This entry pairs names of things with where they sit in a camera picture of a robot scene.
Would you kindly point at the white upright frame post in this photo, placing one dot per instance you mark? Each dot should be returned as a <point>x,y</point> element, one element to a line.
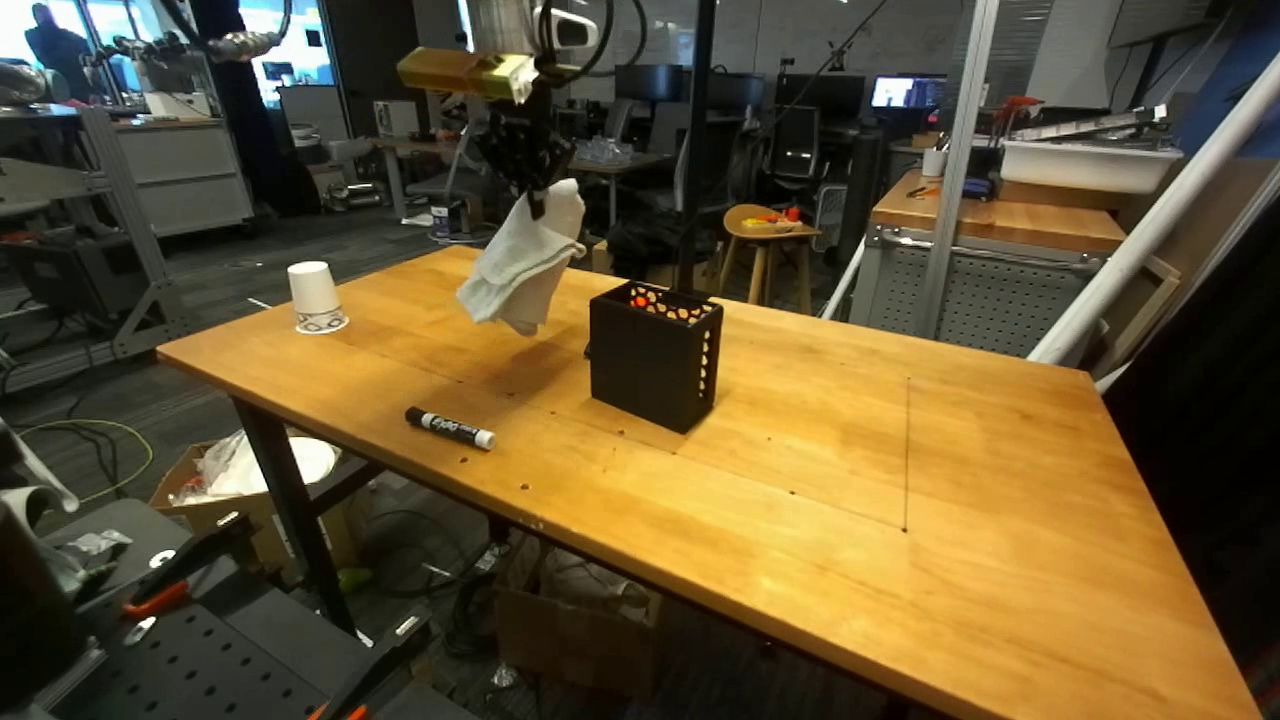
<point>953,173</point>

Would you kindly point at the cardboard box with plastic bag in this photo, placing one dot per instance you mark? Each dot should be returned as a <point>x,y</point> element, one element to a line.
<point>224,474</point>

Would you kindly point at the white slanted frame beam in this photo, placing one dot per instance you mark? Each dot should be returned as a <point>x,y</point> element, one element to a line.
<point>1147,224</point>

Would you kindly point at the round wooden stool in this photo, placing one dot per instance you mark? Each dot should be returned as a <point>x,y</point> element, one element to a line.
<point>760,224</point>

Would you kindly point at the black office chair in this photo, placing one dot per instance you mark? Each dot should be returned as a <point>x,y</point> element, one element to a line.
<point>797,141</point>

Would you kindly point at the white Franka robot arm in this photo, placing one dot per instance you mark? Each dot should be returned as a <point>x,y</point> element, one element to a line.
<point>502,25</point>

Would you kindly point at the black perforated tool cart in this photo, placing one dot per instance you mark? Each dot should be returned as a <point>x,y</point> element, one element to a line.
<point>203,655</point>

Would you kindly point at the white terry towel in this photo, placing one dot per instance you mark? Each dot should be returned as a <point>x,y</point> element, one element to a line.
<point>523,267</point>

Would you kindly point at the grey metal shelf frame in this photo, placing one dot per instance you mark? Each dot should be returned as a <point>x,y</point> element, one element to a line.
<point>125,224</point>

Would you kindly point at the black square basket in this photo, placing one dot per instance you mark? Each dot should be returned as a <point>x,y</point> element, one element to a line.
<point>655,368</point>

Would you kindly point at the lit computer monitor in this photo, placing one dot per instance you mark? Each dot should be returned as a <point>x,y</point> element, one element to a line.
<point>907,91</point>

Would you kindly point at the person in dark clothes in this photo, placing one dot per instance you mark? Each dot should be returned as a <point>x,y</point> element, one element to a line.
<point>56,45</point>

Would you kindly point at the black vertical stand pole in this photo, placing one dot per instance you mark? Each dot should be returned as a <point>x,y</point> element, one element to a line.
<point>696,135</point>

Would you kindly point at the wooden workbench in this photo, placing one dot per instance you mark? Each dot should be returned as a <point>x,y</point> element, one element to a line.
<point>1015,221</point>

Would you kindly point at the white plastic tub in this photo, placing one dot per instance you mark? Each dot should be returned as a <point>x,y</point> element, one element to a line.
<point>1086,160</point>

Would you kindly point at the black marker with white cap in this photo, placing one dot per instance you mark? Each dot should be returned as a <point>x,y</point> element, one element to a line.
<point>450,428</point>

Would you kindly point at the white paper cup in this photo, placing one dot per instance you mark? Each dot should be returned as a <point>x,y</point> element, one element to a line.
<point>313,295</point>

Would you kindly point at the grey perforated bench panel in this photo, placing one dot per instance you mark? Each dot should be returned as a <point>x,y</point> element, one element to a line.
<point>984,302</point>

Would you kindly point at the dark background desk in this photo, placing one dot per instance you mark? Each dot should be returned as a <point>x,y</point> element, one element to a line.
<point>633,160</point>

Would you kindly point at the brown cardboard box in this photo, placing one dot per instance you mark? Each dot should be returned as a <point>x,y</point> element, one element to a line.
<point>575,620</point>

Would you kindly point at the white drawer cabinet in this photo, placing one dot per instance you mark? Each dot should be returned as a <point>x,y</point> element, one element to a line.
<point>187,173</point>

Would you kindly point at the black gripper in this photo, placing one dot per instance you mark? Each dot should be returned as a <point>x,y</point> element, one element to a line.
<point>526,146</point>

